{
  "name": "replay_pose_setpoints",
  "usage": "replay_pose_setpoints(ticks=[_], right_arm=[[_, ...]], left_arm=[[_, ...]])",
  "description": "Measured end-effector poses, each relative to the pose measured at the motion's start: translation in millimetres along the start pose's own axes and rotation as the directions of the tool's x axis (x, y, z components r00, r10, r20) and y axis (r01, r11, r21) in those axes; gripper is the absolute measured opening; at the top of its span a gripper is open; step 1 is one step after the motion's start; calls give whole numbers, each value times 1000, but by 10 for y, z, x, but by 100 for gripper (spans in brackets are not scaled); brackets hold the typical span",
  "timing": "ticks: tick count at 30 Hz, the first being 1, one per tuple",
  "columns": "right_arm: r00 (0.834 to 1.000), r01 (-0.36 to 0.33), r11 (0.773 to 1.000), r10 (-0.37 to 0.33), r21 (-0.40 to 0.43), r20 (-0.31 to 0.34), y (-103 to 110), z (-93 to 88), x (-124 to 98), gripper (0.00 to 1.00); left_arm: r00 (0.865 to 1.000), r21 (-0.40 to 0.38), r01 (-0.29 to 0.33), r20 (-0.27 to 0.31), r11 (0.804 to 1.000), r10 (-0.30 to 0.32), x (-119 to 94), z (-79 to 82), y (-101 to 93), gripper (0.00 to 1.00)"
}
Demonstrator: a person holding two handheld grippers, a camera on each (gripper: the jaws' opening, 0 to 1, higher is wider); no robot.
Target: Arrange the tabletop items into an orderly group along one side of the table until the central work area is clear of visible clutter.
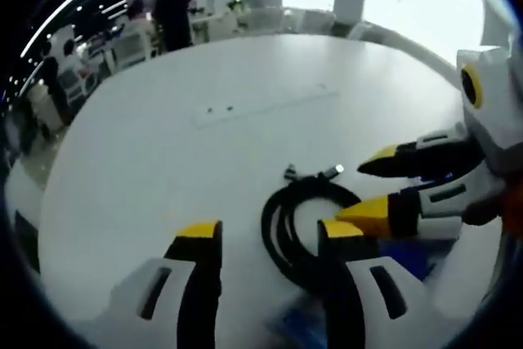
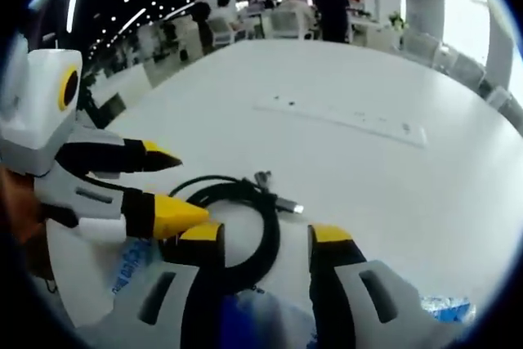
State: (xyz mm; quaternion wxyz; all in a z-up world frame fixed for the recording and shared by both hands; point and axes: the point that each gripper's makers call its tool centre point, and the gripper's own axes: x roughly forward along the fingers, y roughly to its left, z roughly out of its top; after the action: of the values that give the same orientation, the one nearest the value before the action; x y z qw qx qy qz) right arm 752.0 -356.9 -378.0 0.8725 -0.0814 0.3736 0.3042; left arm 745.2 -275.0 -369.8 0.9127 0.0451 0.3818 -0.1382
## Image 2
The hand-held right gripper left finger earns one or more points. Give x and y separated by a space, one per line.
175 304

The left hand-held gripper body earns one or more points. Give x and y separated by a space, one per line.
37 120

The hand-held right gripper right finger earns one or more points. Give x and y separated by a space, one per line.
355 304

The light blue tissue packet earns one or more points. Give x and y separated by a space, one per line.
135 267

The bright blue tissue packet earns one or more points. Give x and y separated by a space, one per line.
447 310

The person's left hand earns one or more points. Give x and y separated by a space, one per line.
20 198

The potted plant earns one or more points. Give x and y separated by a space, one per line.
398 21

